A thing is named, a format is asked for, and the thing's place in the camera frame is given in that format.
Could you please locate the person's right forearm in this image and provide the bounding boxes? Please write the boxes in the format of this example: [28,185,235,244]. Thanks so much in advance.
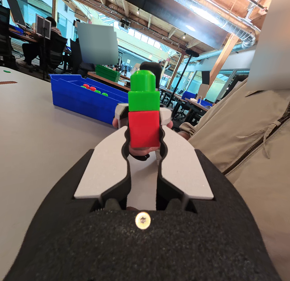
[178,123,196,141]

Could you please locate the person's right hand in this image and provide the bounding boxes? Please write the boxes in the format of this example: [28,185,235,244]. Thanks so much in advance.
[129,145,160,158]

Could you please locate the black floor lamp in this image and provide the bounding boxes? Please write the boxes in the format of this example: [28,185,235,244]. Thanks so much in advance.
[168,49,200,107]

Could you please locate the black office chair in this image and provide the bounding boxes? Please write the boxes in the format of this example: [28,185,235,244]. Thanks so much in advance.
[0,5,18,69]

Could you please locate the green crate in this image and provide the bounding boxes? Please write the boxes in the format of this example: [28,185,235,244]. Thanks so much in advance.
[95,65,121,82]

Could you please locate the pile of colourful toy blocks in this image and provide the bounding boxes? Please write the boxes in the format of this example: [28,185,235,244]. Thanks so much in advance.
[82,83,109,97]

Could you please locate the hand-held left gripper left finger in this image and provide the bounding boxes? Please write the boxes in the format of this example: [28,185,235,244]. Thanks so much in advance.
[74,126,132,200]

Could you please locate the person's beige jacket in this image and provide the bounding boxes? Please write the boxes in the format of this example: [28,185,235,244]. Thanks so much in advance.
[179,75,290,281]

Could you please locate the red toy block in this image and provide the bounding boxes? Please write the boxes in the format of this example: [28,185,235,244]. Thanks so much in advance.
[128,110,161,148]

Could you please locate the blue plastic bin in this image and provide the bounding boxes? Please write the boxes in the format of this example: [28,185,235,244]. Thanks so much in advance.
[181,91,214,107]
[49,74,130,125]

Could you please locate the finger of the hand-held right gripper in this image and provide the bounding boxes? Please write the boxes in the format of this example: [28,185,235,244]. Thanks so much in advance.
[115,103,129,128]
[159,107,173,127]

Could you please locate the green double toy block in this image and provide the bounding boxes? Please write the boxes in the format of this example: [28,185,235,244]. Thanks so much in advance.
[128,70,161,112]

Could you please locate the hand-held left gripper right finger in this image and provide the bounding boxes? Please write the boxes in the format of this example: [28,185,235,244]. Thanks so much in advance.
[157,126,214,200]

